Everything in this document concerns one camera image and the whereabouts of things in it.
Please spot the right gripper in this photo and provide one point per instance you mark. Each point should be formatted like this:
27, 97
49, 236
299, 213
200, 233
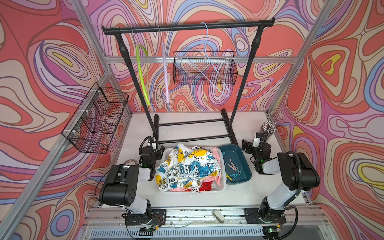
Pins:
249, 145

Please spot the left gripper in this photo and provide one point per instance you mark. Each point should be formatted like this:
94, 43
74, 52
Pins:
158, 153

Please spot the teal grey clothespin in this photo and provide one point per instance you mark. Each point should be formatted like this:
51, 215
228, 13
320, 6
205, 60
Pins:
239, 171

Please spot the beige clothespin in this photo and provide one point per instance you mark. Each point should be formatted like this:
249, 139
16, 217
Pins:
231, 165

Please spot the white printed graphic shorts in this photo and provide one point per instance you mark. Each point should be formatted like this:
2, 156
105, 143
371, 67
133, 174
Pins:
186, 168

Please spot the pink tie-dye shorts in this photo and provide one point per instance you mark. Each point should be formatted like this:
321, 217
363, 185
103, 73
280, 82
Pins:
189, 168

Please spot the red shorts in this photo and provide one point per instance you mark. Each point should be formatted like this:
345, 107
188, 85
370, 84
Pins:
205, 187

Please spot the light blue hanger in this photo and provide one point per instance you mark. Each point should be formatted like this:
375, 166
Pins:
212, 65

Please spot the lavender wire hanger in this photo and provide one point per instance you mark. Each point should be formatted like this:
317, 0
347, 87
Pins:
165, 64

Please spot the green hanger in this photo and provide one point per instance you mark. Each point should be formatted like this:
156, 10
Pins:
142, 48

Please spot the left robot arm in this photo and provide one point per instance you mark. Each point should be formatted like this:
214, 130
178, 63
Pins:
121, 185

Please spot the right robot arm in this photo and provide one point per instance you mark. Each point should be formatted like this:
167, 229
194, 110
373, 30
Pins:
298, 175

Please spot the roll of tape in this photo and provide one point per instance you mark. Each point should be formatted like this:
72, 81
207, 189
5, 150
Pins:
130, 162

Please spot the teal plastic tray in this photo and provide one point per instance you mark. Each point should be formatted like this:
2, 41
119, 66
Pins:
235, 153

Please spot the white perforated plastic basket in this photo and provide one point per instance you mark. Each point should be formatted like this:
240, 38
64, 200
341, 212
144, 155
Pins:
222, 186

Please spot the black clothes rack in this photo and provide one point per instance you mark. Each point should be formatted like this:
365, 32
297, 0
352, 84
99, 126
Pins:
155, 121

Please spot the black wire basket left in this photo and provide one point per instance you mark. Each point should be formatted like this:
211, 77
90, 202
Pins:
100, 114

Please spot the black wire basket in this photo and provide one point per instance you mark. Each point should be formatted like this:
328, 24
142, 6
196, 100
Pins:
100, 114
184, 72

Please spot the white pedal on rail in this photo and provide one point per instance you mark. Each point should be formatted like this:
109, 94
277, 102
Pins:
218, 216

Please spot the black wire basket rear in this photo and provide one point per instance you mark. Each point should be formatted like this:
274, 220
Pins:
184, 72

